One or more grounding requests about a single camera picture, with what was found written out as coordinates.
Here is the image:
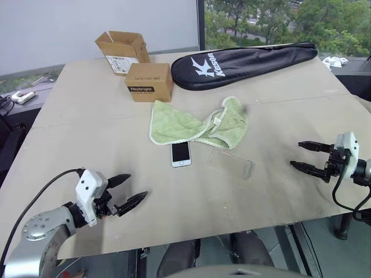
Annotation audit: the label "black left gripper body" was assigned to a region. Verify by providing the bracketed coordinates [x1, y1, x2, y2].
[93, 188, 120, 221]

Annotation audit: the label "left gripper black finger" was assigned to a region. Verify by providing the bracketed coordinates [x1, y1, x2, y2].
[107, 173, 132, 189]
[115, 191, 149, 218]

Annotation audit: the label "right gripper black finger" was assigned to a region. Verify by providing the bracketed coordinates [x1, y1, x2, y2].
[289, 160, 330, 179]
[297, 140, 332, 155]

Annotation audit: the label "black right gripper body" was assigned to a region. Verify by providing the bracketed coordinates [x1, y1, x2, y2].
[323, 144, 348, 183]

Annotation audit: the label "white smartphone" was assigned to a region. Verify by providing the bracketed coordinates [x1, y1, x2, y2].
[170, 141, 193, 168]

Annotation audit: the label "clear phone case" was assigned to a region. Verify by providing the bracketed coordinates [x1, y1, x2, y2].
[206, 148, 253, 181]

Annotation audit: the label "black table leg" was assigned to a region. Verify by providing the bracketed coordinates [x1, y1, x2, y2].
[333, 213, 353, 240]

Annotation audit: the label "light green towel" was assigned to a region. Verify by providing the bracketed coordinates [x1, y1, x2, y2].
[148, 96, 250, 151]

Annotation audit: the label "white paper pieces pile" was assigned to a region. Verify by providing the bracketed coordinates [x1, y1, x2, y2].
[321, 55, 349, 70]

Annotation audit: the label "closed Heybright cardboard box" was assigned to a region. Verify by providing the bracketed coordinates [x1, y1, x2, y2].
[124, 63, 174, 103]

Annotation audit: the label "black Kason racket bag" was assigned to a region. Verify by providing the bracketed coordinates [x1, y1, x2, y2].
[170, 42, 318, 91]

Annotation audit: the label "open brown cardboard box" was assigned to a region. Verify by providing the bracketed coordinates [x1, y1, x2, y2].
[94, 30, 151, 76]

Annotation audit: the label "white power strip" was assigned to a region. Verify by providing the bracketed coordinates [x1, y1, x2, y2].
[10, 90, 38, 104]

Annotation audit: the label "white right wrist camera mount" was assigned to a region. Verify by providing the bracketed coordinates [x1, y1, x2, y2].
[333, 131, 360, 179]

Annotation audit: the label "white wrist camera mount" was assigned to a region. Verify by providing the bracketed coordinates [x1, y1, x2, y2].
[74, 169, 112, 228]
[333, 131, 360, 179]

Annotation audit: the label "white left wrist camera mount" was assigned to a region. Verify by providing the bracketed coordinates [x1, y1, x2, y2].
[74, 169, 112, 228]

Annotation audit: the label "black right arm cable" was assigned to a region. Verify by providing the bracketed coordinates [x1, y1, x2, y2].
[332, 172, 371, 224]

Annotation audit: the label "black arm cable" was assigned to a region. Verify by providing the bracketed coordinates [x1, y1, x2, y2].
[332, 172, 371, 224]
[0, 168, 85, 263]

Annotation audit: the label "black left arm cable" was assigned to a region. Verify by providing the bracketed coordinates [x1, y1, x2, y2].
[0, 168, 85, 263]

